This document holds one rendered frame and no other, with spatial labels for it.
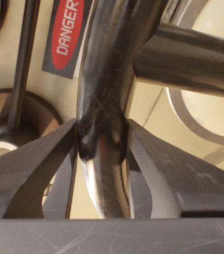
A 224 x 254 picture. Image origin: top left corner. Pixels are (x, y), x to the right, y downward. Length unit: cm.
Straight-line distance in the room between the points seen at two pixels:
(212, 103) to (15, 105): 24
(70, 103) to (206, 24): 22
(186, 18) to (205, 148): 28
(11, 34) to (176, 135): 30
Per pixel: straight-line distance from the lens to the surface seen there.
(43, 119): 36
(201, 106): 26
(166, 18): 25
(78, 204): 54
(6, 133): 34
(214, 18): 23
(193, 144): 44
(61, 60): 34
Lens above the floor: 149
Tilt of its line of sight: 12 degrees down
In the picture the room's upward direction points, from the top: 75 degrees counter-clockwise
